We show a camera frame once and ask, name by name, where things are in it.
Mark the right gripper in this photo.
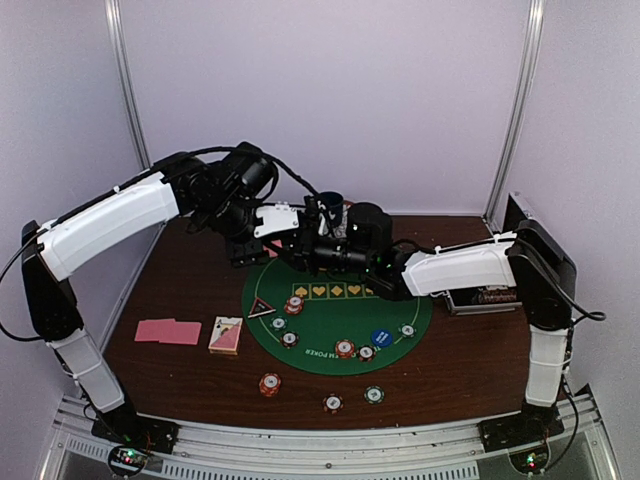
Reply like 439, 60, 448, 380
265, 221, 375, 276

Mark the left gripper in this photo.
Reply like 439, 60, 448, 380
199, 189, 272, 270

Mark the red 5 chip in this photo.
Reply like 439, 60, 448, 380
284, 295, 304, 315
335, 339, 356, 359

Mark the black triangular all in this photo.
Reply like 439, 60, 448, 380
247, 297, 276, 319

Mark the dealt red card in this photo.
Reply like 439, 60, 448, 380
134, 319, 175, 343
159, 322, 202, 346

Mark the red orange chip stack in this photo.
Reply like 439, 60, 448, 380
259, 373, 282, 397

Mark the red backed card deck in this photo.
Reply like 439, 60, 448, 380
264, 240, 283, 258

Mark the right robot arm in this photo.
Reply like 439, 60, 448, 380
263, 198, 576, 442

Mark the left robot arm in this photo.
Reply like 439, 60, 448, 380
21, 142, 288, 444

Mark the patterned saucer plate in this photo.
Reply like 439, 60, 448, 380
330, 200, 354, 238

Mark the blue cup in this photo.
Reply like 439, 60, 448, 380
320, 191, 344, 215

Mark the green round poker mat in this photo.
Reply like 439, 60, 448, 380
242, 259, 433, 376

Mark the blue small blind button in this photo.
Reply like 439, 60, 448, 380
370, 329, 393, 348

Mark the card deck box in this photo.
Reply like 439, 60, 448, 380
208, 316, 244, 356

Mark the aluminium poker case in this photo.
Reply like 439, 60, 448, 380
439, 191, 539, 317

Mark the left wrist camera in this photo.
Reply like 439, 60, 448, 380
253, 203, 299, 238

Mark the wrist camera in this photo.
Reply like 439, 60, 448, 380
253, 203, 299, 238
304, 194, 334, 237

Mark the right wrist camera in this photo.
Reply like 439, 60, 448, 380
304, 194, 334, 237

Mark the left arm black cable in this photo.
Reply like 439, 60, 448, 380
149, 145, 321, 201

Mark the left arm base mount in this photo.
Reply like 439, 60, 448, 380
91, 417, 179, 478

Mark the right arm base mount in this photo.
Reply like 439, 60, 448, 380
478, 414, 565, 475

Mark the aluminium front rail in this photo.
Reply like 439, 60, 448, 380
35, 393, 621, 479

